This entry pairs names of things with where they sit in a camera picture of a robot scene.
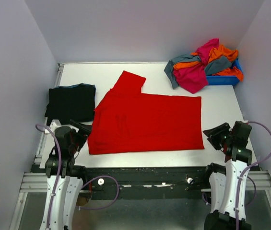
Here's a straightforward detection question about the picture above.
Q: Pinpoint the blue t-shirt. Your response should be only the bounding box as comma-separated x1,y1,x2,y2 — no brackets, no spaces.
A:
55,83,95,89

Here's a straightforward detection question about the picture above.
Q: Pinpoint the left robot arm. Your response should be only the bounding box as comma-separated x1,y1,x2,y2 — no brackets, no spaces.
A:
35,120,92,230

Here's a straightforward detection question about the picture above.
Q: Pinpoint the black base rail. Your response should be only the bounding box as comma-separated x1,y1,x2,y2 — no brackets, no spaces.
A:
71,166,211,200

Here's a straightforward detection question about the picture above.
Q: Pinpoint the black t-shirt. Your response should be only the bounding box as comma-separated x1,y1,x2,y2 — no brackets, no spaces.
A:
45,87,96,126

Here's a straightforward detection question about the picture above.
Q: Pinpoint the orange t-shirt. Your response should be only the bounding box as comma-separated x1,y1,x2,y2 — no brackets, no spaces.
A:
173,44,244,82

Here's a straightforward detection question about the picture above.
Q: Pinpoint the grey-blue t-shirt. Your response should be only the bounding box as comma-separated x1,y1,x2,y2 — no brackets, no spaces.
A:
164,54,232,89

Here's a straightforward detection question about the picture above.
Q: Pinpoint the magenta t-shirt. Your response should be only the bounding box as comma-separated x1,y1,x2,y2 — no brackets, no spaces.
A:
172,38,219,94

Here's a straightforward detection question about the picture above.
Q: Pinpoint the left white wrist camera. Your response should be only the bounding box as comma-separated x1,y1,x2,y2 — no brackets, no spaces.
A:
43,119,62,135

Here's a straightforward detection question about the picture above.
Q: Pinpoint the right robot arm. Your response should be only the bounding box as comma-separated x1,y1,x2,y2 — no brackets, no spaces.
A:
202,121,252,230

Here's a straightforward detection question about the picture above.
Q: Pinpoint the red t-shirt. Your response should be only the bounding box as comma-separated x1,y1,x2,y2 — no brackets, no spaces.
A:
88,71,204,155

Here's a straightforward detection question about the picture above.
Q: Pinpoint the blue plastic bin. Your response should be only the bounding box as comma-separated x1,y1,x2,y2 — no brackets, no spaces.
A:
205,56,244,86

